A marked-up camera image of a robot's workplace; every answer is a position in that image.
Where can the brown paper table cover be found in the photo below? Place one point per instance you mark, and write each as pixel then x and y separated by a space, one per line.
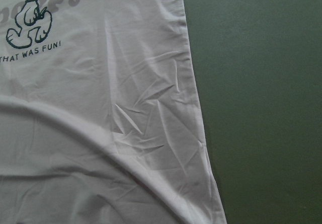
pixel 258 71

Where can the pink Snoopy t-shirt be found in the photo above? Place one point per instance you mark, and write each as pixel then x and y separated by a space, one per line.
pixel 100 115

